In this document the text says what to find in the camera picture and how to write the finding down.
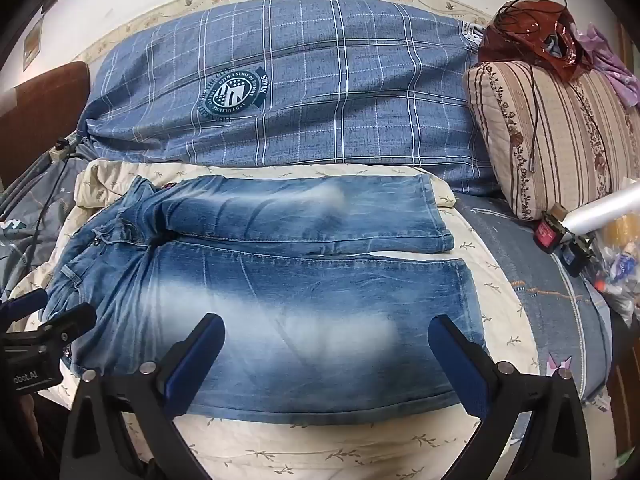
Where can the grey patterned quilt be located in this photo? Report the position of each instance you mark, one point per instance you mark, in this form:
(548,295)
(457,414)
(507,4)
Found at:
(30,210)

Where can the brown headboard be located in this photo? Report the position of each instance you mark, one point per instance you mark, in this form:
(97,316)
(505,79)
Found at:
(45,110)

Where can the red-brown plastic bag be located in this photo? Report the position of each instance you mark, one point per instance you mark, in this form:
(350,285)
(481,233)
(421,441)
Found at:
(525,35)

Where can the cream floral blanket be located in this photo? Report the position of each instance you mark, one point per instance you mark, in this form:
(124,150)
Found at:
(325,450)

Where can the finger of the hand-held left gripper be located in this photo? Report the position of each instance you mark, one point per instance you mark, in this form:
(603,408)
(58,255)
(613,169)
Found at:
(22,305)
(70,324)

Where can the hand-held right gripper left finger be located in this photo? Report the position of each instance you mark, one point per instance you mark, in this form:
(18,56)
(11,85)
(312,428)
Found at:
(192,360)

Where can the purple cloth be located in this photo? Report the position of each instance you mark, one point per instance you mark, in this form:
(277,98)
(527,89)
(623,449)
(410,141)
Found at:
(615,70)

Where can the striped floral pillow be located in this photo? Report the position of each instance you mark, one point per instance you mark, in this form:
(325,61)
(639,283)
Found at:
(560,135)

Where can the clear plastic roll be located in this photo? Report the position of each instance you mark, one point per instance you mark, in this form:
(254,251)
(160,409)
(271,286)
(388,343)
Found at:
(605,207)

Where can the faded blue jeans pants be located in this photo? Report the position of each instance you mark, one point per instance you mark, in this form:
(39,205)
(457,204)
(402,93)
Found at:
(300,300)

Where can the beige wall panel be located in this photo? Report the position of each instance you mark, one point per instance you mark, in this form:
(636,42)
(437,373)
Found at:
(32,45)

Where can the blue-grey bedsheet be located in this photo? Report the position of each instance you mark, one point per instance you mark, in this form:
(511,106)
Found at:
(550,310)

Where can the brown wooden furniture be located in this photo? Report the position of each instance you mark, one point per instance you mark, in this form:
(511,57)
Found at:
(625,385)

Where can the clear plastic bag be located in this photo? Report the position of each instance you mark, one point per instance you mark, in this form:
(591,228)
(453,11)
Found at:
(620,270)

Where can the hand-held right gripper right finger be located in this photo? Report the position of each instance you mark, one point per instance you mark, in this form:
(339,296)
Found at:
(457,360)

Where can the blue plaid quilt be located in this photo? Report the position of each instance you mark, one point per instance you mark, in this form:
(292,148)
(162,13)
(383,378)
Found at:
(325,85)

